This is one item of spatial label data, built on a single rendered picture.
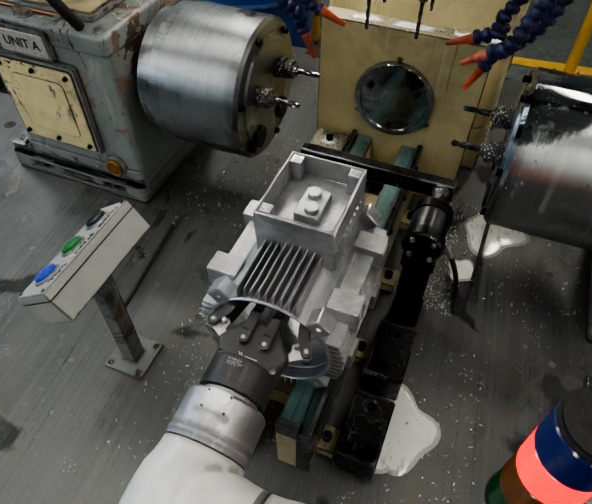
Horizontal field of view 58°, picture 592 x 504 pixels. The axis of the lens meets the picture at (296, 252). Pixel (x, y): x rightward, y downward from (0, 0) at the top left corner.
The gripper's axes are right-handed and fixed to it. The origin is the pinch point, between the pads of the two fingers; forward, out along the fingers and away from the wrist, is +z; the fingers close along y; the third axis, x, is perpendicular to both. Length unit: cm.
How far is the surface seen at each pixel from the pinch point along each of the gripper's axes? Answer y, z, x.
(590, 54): -64, 272, 141
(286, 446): -4.6, -18.7, 18.6
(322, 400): -7.6, -13.0, 12.4
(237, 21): 25.3, 35.3, -5.0
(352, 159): 1.1, 23.7, 7.1
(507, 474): -27.2, -18.5, -4.4
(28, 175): 72, 16, 29
